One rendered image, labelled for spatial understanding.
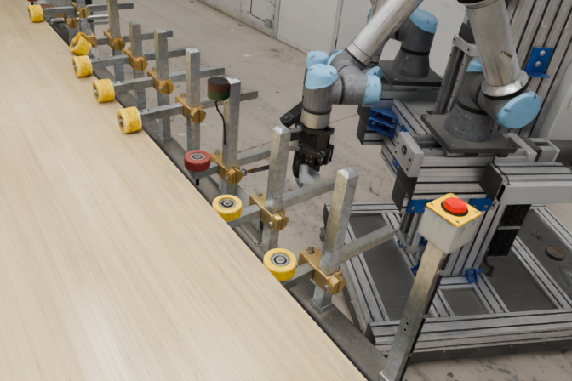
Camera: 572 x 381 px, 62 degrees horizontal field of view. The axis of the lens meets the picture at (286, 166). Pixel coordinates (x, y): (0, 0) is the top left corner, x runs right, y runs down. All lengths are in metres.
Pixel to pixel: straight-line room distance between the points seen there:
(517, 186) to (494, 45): 0.48
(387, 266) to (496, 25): 1.29
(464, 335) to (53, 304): 1.51
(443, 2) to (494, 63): 2.72
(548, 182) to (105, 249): 1.30
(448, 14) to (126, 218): 3.20
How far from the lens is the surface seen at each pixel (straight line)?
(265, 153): 1.63
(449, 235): 0.87
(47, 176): 1.48
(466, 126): 1.56
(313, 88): 1.17
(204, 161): 1.48
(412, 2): 1.31
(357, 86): 1.21
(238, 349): 0.99
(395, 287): 2.16
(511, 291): 2.38
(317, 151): 1.25
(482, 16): 1.26
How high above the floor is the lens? 1.71
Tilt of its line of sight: 33 degrees down
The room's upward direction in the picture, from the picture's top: 7 degrees clockwise
